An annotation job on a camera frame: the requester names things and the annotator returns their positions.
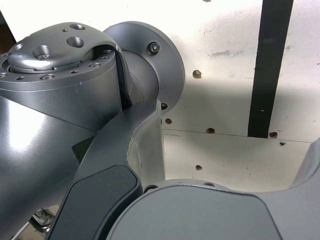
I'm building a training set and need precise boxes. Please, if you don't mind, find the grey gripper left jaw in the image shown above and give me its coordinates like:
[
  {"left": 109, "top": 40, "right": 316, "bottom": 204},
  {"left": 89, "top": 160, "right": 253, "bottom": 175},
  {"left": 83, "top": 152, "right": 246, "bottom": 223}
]
[{"left": 46, "top": 99, "right": 166, "bottom": 240}]

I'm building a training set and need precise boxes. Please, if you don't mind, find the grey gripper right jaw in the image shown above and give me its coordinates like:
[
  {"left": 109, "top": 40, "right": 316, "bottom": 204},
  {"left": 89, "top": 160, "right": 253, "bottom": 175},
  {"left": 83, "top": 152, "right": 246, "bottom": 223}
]
[{"left": 104, "top": 141, "right": 320, "bottom": 240}]

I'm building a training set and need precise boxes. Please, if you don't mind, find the black tape strip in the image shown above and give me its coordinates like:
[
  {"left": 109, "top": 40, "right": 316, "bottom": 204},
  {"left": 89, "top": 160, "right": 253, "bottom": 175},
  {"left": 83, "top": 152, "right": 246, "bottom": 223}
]
[{"left": 247, "top": 0, "right": 295, "bottom": 138}]

